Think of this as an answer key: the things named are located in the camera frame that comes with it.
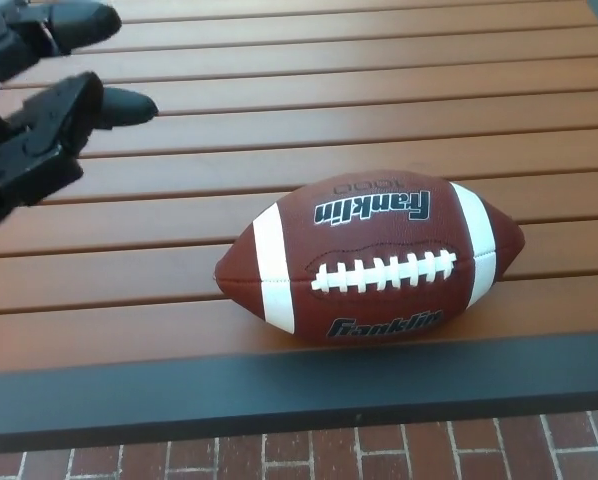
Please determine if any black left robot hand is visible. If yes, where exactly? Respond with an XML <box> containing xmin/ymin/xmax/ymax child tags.
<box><xmin>0</xmin><ymin>0</ymin><xmax>160</xmax><ymax>249</ymax></box>

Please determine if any brown Franklin football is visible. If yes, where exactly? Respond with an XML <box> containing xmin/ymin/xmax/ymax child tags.
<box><xmin>213</xmin><ymin>175</ymin><xmax>530</xmax><ymax>347</ymax></box>

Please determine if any rectangular wood slat table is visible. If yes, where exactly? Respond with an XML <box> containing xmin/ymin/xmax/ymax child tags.
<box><xmin>0</xmin><ymin>0</ymin><xmax>598</xmax><ymax>456</ymax></box>

